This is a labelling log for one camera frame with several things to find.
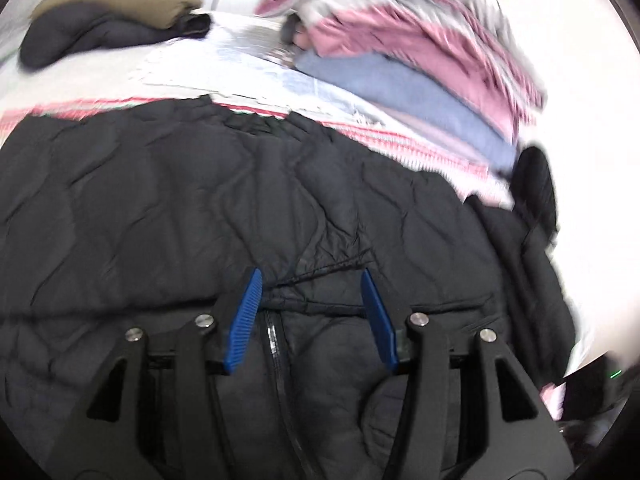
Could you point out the red green patterned blanket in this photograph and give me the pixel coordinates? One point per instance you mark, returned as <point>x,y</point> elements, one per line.
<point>425,152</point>

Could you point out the white lace cloth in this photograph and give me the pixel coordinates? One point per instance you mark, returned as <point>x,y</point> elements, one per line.
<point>220,65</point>

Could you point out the blue blanket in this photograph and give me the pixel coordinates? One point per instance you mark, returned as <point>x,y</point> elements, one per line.
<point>400,95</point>

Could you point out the black fleece garment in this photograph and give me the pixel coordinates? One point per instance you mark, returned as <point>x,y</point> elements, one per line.
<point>535,180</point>

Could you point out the black quilted jacket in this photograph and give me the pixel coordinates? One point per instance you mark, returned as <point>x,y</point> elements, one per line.
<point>200,200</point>

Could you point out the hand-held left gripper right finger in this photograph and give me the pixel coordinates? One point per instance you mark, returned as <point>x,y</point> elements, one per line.
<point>378,320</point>

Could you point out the stack of folded clothes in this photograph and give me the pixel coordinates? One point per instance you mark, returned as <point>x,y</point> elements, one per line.
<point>390,35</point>

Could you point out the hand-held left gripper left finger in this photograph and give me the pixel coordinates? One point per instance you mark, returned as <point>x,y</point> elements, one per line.
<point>245,320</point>

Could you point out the olive and black jacket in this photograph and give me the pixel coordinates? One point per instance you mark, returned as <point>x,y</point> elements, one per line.
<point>125,0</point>

